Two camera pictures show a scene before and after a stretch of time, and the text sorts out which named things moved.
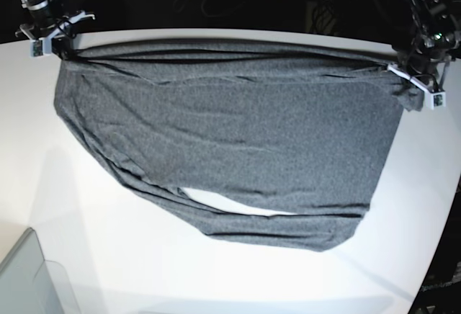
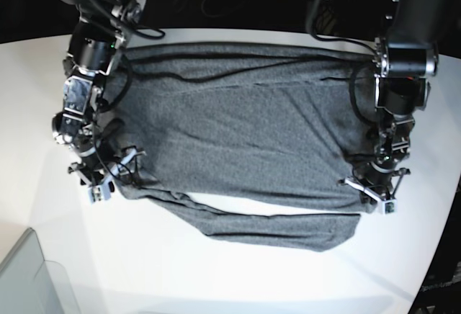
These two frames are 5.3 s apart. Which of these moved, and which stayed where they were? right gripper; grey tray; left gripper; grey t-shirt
Moved: left gripper; right gripper
Stayed: grey t-shirt; grey tray
